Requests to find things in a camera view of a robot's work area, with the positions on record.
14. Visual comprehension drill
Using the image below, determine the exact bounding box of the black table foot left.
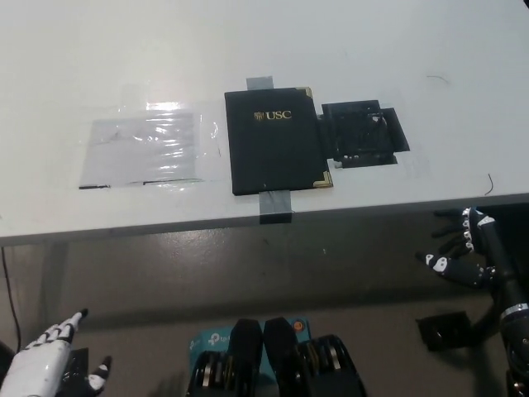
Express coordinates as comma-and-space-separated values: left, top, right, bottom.
60, 347, 91, 385

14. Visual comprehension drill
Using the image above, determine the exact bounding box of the clear tape sheet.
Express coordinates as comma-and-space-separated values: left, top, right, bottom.
77, 98, 227, 191

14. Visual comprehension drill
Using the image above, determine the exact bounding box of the black diary with gold corners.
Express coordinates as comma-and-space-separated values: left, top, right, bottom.
224, 85, 335, 198

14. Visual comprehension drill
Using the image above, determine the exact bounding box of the black table foot right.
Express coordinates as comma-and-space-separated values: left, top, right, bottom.
416, 309, 473, 353

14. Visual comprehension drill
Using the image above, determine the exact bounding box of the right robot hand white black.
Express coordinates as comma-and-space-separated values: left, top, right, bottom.
415, 208, 497, 290

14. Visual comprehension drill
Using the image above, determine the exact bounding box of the thin black floor cable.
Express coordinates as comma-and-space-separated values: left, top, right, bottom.
1, 249, 23, 349

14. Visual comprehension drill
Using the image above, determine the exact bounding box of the black tape patch on desk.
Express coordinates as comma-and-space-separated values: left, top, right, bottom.
316, 98, 412, 169

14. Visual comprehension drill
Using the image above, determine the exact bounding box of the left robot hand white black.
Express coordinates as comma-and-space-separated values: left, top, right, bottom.
0, 308, 114, 397

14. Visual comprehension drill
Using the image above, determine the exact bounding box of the teal router box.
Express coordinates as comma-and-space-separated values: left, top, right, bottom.
188, 316, 312, 384

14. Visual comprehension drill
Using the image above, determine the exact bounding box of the grey duct tape strip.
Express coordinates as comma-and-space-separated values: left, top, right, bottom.
245, 75, 296, 226

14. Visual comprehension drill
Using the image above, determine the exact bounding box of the black table foot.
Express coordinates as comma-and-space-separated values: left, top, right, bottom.
60, 347, 91, 385
416, 309, 473, 353

